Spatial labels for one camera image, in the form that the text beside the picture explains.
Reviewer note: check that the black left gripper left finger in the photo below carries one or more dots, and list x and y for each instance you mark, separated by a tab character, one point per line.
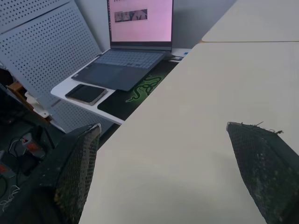
70	172

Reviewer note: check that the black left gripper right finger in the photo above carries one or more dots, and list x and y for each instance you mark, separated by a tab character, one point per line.
266	172

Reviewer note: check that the grey power strip red switches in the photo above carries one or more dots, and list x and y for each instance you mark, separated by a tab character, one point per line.
29	145

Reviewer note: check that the white side desk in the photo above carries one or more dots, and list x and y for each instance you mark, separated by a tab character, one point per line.
93	98

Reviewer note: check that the black smartphone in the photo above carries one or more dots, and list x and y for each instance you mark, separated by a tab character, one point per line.
86	94

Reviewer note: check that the black mouse mat green logo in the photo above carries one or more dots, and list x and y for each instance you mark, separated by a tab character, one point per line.
137	91

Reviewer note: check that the white perforated metal panel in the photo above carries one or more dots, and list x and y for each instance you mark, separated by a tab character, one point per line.
44	60

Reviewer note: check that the grey open laptop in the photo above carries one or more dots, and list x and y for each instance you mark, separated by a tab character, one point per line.
130	44

